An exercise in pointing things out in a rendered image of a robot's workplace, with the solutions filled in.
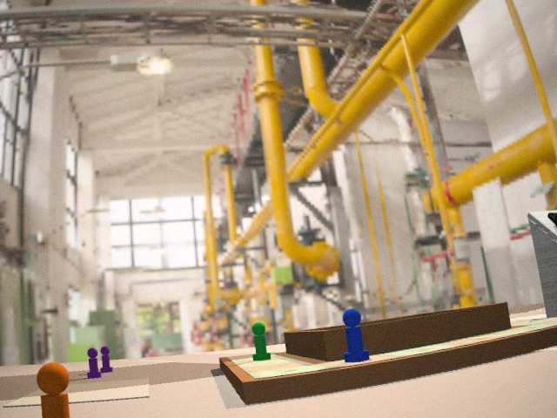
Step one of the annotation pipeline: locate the blue pawn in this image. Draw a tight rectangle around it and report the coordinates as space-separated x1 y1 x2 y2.
342 309 370 362

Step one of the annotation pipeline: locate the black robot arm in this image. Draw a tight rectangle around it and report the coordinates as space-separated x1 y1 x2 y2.
547 212 557 225

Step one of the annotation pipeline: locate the orange game pawn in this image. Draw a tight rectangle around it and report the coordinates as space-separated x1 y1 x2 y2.
37 362 70 418

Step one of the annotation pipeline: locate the purple pawn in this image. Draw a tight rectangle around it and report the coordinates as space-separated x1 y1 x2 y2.
87 348 102 379
100 347 113 373

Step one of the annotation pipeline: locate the green pawn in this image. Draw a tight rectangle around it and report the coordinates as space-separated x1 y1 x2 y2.
252 322 271 361

